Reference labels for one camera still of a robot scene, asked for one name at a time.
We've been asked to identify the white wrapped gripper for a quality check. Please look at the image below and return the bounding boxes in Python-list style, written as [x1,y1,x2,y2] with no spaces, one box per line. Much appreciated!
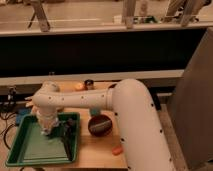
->
[36,112,59,134]

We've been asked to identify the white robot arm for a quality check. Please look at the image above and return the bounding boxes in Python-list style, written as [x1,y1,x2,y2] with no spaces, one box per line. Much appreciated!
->
[33,79,176,171]

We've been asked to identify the black brush in tray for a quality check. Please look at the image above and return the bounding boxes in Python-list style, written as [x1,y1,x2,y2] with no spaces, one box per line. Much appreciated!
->
[61,118,76,160]

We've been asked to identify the green plastic tray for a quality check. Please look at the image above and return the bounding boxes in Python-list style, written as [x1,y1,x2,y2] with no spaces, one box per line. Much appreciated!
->
[5,112,80,167]

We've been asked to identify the blue sponge block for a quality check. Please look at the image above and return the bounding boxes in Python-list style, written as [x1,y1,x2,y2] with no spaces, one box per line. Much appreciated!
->
[15,108,31,125]

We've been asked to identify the orange round fruit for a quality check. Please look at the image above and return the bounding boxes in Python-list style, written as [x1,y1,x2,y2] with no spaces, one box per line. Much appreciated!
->
[74,83,85,91]

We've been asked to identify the small metal can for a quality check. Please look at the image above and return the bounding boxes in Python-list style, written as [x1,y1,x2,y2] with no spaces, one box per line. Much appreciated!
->
[84,79,94,90]

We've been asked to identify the dark red bowl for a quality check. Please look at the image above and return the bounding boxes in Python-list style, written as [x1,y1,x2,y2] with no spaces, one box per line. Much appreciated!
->
[88,115,113,137]

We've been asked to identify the grey cylinder in bowl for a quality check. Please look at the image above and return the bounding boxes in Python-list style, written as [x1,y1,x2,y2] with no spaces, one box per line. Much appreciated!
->
[91,121,111,132]

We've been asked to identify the dark round plate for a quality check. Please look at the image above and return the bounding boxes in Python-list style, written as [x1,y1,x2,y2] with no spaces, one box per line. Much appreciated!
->
[108,83,117,89]

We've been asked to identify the orange carrot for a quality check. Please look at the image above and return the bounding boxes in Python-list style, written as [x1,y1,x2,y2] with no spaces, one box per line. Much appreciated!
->
[112,146,123,156]

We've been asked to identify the wooden easel left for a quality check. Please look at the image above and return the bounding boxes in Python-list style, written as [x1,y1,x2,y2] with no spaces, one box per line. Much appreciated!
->
[30,0,50,32]

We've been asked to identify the wooden easel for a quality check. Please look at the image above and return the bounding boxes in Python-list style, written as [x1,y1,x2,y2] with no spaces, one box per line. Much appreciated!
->
[30,0,50,32]
[122,0,136,29]

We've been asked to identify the wooden easel right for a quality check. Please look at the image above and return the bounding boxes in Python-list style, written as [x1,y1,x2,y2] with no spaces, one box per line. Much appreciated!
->
[122,0,136,29]

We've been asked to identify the grey cabinet panel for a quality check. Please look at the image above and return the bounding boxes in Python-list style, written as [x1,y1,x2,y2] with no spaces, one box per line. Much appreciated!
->
[167,27,213,169]

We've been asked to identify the black cables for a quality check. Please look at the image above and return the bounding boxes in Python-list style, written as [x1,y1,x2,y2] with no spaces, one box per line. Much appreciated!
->
[0,85,18,150]

